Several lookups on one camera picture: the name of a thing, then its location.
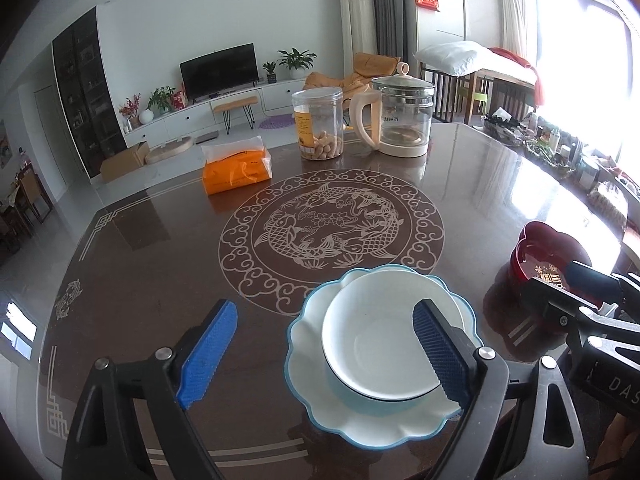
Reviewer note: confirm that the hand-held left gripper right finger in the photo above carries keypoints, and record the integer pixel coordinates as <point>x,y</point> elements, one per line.
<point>442,347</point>

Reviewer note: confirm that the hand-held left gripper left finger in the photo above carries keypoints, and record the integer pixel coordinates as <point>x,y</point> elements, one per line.
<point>207,355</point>

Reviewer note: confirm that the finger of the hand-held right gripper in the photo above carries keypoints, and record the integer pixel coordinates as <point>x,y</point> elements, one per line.
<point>560,305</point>
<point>597,277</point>

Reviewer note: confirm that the white bowl with black rim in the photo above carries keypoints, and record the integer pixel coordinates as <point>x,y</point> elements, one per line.
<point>380,330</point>

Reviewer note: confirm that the blue scalloped bowl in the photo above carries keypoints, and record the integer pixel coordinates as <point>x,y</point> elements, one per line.
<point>320,385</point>

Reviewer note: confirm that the clear bag of snacks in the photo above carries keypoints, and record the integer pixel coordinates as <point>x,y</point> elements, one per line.
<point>610,200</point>

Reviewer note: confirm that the glass jar with dark lid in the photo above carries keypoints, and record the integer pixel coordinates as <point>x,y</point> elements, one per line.
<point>590,172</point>

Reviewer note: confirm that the cluster of bottles and jars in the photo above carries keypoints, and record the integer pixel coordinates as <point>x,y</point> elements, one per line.
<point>555,145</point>

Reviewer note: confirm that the black tray of small things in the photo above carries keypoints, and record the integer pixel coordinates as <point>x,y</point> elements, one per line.
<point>502,125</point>

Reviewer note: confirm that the orange tissue packet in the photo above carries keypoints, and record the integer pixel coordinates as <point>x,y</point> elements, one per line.
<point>235,172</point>

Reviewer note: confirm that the round wooden board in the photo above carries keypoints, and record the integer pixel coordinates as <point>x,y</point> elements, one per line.
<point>167,150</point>

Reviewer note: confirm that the cardboard box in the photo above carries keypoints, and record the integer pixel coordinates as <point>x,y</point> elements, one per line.
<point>122,162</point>

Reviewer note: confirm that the red blanket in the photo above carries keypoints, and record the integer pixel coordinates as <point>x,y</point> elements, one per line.
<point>530,72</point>

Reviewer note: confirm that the green stool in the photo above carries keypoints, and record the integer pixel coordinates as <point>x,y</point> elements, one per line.
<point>472,100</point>

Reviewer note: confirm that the grey floor scale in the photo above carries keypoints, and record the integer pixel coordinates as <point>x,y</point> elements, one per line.
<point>205,136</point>

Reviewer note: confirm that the wooden slatted bed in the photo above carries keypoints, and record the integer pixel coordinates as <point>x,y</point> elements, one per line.
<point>445,95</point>

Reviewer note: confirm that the wooden dining chairs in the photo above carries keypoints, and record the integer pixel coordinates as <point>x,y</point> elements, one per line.
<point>25,200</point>

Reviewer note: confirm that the white television cabinet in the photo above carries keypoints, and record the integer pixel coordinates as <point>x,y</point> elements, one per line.
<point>200,115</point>

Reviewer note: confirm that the purple round mat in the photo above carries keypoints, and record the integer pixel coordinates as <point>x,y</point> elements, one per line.
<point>275,122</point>

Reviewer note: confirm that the white round vase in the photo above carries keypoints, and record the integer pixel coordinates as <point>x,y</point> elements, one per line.
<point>145,116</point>

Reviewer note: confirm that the wooden bench with metal legs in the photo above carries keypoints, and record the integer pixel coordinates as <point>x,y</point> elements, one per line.
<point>235,105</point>

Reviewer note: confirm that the clear plastic jar of peanuts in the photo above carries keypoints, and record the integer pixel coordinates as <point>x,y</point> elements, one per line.
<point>320,125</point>

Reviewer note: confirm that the red gift box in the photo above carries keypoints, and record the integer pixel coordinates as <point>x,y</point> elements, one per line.
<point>178,101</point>

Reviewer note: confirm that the red flower branches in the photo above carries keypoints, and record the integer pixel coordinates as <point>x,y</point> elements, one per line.
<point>130,110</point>

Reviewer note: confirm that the bushy green potted plant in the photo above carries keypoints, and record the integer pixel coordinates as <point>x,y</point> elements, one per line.
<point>161,100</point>

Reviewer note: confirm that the white pillow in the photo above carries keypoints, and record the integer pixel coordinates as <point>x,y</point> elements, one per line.
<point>450,57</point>

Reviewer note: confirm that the white door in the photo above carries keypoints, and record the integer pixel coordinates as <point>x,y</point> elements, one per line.
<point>50,135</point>

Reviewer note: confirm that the white curtain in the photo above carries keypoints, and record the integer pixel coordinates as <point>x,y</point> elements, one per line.
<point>517,10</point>

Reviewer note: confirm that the black television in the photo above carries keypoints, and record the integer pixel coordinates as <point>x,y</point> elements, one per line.
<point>220,72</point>

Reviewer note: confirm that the black display cabinet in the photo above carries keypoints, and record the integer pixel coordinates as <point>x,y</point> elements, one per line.
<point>90,95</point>

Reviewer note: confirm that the small potted plant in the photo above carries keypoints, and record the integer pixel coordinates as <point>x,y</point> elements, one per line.
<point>270,72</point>

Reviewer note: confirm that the orange lounge chair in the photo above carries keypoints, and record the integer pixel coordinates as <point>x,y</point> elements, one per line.
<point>365,67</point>

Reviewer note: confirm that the large leafy potted plant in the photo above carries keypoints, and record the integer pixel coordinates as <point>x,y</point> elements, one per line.
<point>297,60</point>

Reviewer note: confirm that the standing air conditioner with cover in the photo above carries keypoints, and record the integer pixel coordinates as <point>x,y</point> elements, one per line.
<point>357,25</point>

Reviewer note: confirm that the grey curtain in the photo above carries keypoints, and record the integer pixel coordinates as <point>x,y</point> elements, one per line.
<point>390,10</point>

